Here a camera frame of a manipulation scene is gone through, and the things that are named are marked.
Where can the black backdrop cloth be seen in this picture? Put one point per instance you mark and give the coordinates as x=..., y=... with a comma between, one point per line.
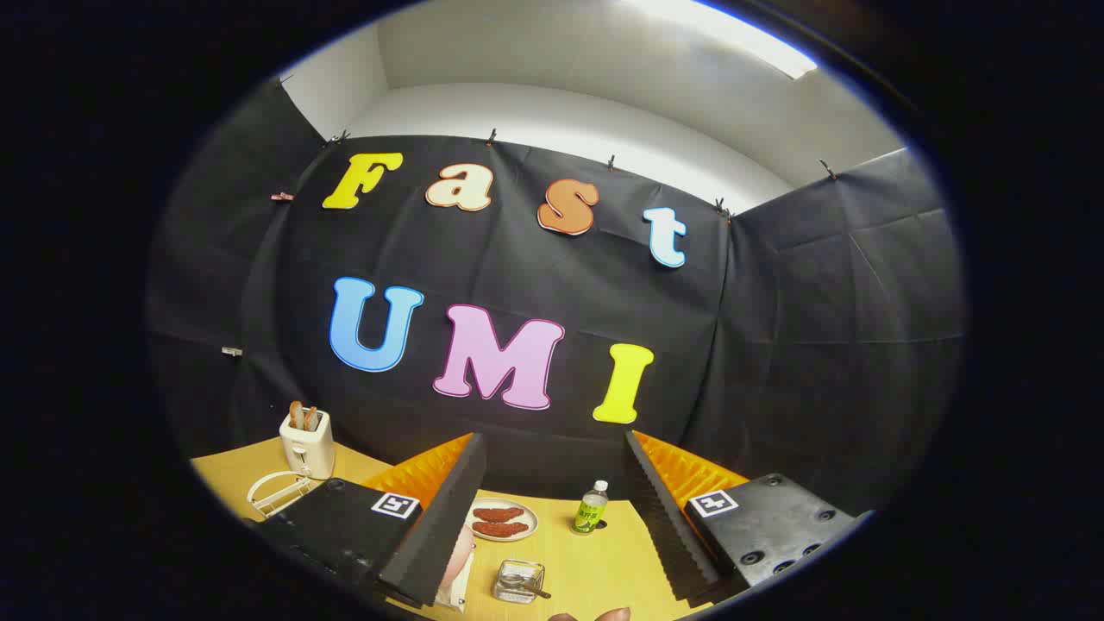
x=535, y=267

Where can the row of black clips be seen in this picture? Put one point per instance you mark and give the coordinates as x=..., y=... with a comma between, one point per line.
x=492, y=136

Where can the pink plate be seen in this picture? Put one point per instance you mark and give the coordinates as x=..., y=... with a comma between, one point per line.
x=460, y=556

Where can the red-brown sausage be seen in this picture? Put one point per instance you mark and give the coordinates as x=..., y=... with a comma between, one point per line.
x=500, y=529
x=498, y=514

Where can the white toaster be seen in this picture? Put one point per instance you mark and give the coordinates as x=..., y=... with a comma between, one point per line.
x=308, y=448

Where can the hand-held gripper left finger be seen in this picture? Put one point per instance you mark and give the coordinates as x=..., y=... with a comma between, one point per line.
x=440, y=526

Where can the beige plate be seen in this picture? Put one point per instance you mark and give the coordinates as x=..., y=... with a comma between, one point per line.
x=531, y=521

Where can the toast slice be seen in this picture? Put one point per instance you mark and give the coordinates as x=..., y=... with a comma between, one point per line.
x=296, y=416
x=311, y=419

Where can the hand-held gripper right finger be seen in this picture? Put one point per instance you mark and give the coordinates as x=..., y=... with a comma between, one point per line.
x=664, y=526

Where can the green-label drink bottle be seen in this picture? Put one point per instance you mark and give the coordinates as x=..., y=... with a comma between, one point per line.
x=591, y=513

